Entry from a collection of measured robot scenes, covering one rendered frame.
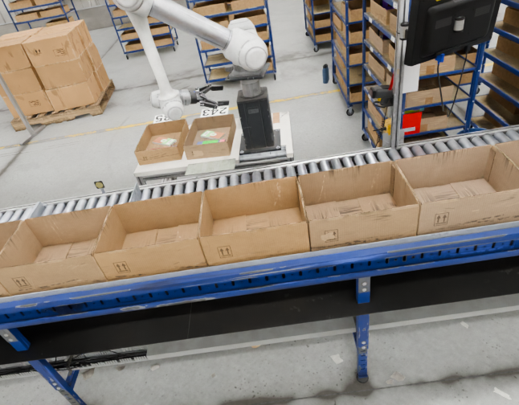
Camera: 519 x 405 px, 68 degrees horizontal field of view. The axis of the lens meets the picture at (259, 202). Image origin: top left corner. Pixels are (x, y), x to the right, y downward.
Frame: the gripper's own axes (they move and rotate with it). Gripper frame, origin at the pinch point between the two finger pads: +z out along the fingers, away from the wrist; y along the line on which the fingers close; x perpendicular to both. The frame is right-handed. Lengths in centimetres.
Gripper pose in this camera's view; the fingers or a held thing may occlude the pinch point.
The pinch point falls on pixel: (223, 95)
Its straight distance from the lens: 233.4
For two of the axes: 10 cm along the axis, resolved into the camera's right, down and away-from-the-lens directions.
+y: 3.0, 7.9, -5.4
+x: 1.7, -6.0, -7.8
